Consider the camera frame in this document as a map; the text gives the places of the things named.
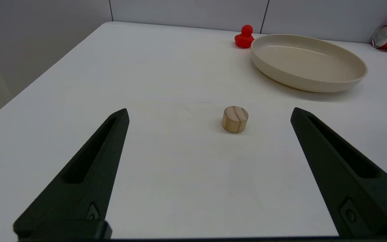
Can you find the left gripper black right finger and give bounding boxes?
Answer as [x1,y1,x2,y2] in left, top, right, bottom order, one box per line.
[290,107,387,237]

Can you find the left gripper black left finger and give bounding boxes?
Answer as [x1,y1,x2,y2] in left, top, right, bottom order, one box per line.
[13,108,130,240]

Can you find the beige round plate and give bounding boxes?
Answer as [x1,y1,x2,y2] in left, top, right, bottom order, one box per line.
[250,34,369,93]

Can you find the small wooden cylinder block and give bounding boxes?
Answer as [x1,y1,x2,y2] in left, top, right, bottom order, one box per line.
[222,106,249,134]

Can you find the red rubber duck toy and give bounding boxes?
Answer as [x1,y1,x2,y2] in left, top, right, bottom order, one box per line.
[234,25,255,49]

